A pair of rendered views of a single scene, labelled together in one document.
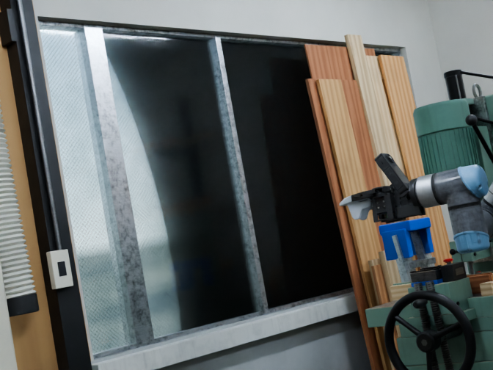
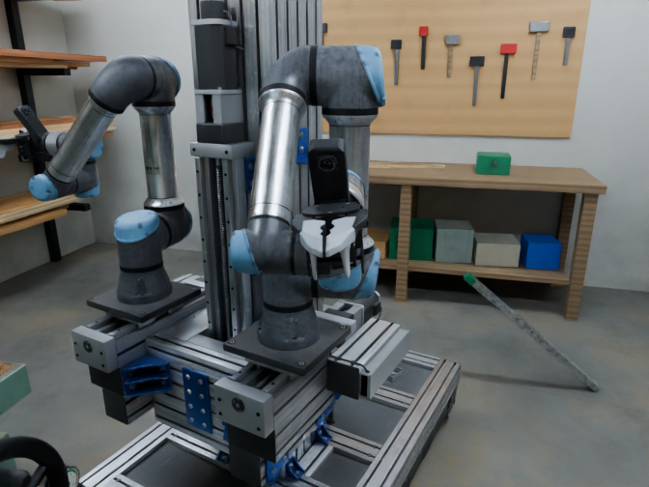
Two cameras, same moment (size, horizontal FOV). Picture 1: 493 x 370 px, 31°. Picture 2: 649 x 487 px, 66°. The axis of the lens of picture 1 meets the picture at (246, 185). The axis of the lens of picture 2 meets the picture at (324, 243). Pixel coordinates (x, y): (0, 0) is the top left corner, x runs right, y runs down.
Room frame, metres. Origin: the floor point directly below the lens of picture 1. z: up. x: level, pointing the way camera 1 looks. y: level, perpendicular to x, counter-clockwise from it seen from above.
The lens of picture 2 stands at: (2.43, 0.20, 1.39)
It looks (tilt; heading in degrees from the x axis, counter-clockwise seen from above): 18 degrees down; 242
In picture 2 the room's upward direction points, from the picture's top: straight up
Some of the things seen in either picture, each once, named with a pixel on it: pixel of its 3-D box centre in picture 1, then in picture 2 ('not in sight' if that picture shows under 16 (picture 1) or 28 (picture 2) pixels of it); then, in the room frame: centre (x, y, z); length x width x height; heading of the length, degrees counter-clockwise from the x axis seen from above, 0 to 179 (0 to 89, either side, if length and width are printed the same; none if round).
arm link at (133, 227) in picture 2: not in sight; (140, 237); (2.27, -1.20, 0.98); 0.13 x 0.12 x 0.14; 47
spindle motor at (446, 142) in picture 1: (448, 152); not in sight; (2.85, -0.65, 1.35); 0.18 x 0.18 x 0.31
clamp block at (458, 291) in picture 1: (441, 296); not in sight; (2.71, -0.52, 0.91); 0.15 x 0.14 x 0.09; 50
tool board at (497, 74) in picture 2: not in sight; (422, 67); (0.13, -2.68, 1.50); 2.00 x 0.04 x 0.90; 137
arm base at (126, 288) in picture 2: not in sight; (143, 277); (2.27, -1.20, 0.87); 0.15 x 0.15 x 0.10
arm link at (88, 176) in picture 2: not in sight; (81, 179); (2.38, -1.46, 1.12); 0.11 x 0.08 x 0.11; 47
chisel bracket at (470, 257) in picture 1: (471, 251); not in sight; (2.86, -0.67, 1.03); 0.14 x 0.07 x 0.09; 140
